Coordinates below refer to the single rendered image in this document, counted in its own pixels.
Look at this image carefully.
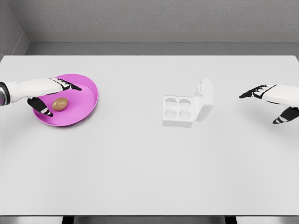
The white egg box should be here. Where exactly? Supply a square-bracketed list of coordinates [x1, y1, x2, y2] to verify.
[161, 77, 215, 129]

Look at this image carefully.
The brown egg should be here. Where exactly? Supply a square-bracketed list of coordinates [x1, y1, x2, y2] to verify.
[52, 97, 69, 112]

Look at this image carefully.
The pink round plate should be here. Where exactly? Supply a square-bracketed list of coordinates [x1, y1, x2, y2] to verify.
[32, 73, 100, 128]

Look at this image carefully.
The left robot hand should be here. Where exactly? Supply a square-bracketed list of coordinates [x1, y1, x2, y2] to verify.
[22, 77, 83, 117]

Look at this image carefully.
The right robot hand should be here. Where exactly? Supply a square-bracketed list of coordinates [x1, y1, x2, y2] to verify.
[239, 84, 299, 125]

